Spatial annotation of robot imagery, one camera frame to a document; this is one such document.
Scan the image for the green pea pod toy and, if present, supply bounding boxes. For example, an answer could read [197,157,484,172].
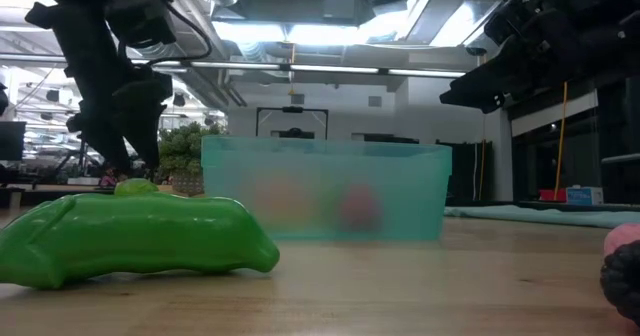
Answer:
[0,191,281,291]

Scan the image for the green succulent potted plant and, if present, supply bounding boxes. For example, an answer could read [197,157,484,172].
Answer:
[157,120,226,197]

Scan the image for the pink peach toy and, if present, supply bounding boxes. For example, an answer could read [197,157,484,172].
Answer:
[602,222,640,257]

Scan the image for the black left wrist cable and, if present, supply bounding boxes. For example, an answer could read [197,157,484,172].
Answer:
[117,0,214,67]

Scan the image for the blue cloth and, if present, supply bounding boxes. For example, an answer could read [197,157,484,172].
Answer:
[443,204,640,230]

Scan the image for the black metal rig frame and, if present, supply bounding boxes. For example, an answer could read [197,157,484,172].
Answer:
[529,75,640,213]

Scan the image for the teal translucent plastic tupperware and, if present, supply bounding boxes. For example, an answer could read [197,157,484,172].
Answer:
[200,134,454,242]

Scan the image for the long ceiling light tube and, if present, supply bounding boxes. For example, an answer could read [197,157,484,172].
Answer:
[149,60,466,79]

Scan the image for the green cabbage toy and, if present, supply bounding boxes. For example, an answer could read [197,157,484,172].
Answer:
[113,177,160,197]

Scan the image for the black blackberry toy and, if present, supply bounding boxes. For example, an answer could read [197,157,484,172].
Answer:
[599,239,640,325]

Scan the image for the yellow power cable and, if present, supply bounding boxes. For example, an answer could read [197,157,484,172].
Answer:
[553,80,569,201]

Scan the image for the yellow banana toy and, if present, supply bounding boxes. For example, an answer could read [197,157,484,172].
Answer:
[252,175,311,227]

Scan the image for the black computer monitor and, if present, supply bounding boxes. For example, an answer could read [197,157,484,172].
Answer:
[0,120,27,162]

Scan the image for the red box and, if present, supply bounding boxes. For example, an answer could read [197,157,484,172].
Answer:
[538,188,569,203]

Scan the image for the grey ceiling box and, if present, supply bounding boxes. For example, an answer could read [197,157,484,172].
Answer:
[323,0,357,20]

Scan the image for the blue and white box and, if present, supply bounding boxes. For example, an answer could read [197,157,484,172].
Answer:
[565,185,605,206]

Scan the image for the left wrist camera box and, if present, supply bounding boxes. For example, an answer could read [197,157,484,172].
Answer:
[105,0,177,50]

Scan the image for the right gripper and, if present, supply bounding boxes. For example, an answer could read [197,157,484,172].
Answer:
[439,0,626,115]

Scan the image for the black background rig frame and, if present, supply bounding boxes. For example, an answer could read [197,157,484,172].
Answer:
[255,105,330,140]

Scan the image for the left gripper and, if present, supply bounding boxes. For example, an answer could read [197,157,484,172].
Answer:
[67,63,174,173]

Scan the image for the black cabinet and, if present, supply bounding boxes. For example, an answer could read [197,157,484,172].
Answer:
[434,139,494,207]

